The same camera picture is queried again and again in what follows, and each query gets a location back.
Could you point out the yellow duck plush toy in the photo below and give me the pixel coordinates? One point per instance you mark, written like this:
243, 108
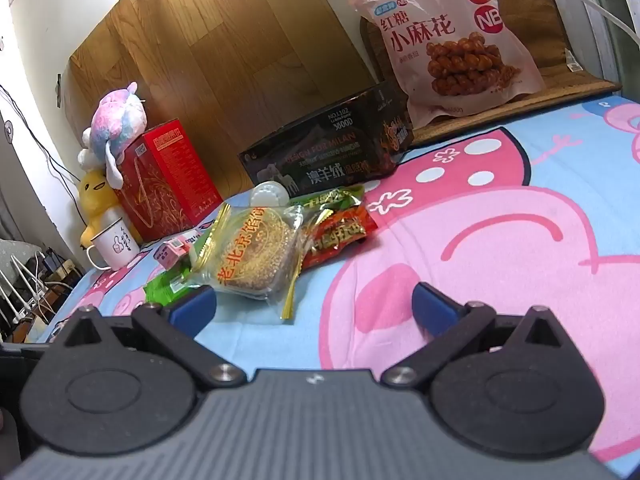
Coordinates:
97, 195

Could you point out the green yellow snack packet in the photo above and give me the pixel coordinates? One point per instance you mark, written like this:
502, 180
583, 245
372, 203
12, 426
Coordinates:
335, 197

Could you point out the large pink snack bag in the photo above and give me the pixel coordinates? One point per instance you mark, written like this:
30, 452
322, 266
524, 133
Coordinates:
450, 25

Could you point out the wooden board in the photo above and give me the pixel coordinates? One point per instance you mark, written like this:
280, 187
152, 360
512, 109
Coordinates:
225, 60

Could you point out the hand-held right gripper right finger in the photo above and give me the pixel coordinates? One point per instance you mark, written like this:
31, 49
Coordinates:
432, 307

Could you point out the cartoon pig printed bedsheet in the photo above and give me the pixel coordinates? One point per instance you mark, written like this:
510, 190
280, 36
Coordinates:
500, 210

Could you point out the clear sesame cake packet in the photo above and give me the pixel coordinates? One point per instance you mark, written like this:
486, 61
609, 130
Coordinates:
255, 255

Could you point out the white enamel mug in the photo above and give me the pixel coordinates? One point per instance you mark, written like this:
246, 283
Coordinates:
117, 247

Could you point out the window frame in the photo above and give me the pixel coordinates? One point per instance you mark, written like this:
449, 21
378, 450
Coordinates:
607, 20

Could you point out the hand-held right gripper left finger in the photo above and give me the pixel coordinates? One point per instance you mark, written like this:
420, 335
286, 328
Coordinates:
192, 307

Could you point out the red orange snack packet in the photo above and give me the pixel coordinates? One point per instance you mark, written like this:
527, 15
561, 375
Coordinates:
340, 235

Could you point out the black cardboard box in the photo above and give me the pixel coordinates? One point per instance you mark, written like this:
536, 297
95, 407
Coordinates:
325, 145

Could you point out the small pink cube box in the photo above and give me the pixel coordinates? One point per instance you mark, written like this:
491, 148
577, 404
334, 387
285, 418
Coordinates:
170, 255

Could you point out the green pastry packet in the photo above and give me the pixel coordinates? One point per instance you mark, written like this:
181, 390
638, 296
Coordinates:
200, 247
165, 287

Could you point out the red gift box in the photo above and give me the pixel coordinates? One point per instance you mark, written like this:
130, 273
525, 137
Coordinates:
170, 185

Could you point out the pastel unicorn plush toy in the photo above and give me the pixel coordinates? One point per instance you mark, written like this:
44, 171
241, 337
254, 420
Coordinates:
117, 120

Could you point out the white round lid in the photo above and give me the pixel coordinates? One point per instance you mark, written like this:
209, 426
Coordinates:
270, 194

